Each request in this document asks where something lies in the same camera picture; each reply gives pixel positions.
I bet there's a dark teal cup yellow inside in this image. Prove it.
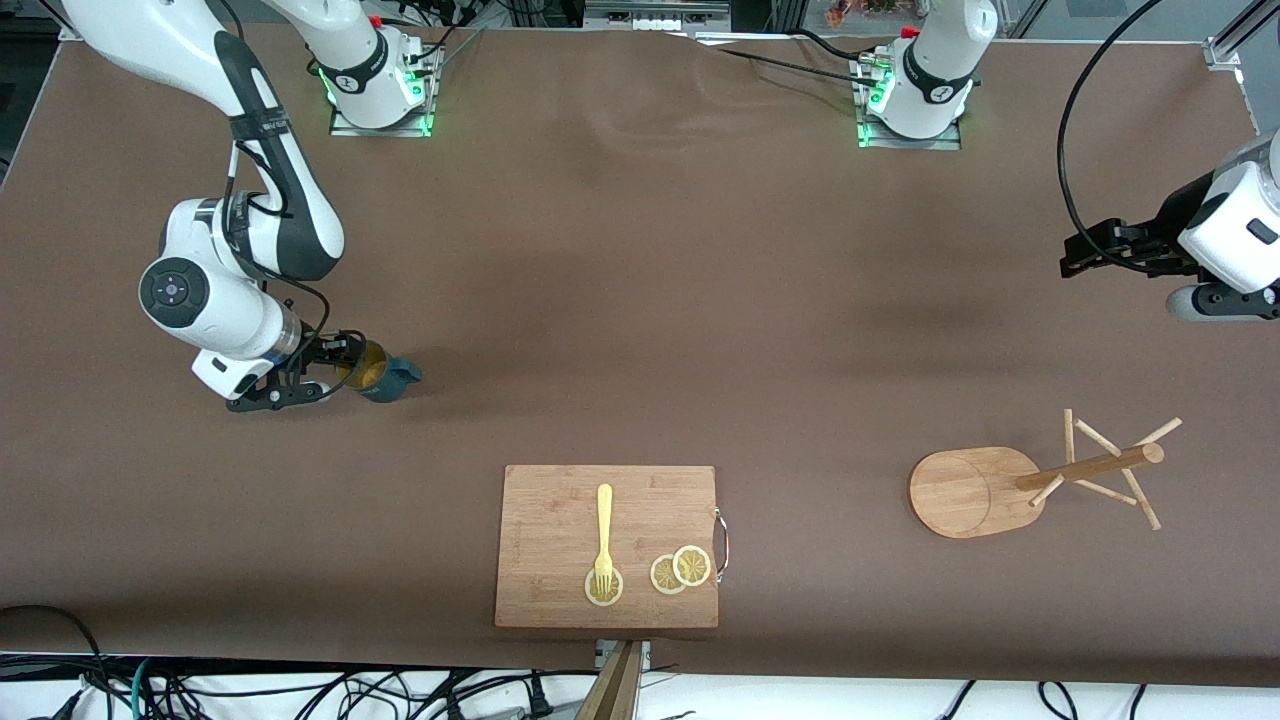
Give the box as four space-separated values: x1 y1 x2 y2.
335 340 423 404

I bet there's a wooden mug rack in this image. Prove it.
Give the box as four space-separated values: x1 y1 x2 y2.
908 408 1184 540

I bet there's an aluminium corner profile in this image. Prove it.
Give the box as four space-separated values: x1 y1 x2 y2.
1203 0 1280 71

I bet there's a brown table cover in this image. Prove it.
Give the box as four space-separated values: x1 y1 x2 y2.
0 18 1280 691

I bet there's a yellow plastic fork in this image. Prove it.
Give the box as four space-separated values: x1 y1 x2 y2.
593 484 615 596

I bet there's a wooden beam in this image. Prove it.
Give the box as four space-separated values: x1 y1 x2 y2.
575 640 646 720

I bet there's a grey power strip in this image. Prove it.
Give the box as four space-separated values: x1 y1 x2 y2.
583 0 733 31

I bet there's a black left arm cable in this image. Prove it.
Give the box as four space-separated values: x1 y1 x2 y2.
1058 0 1191 273

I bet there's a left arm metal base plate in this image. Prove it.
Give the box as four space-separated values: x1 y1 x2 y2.
850 55 963 151

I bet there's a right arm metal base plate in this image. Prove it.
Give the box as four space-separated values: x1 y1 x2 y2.
328 40 442 138

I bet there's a wooden cutting board metal handle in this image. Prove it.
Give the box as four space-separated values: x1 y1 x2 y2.
494 465 730 630

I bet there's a black cable on table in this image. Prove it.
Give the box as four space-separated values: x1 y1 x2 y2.
695 30 886 89

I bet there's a black looped floor cable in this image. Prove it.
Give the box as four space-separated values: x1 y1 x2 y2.
0 604 111 720

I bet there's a teal floor cable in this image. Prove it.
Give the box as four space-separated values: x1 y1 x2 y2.
128 657 163 720

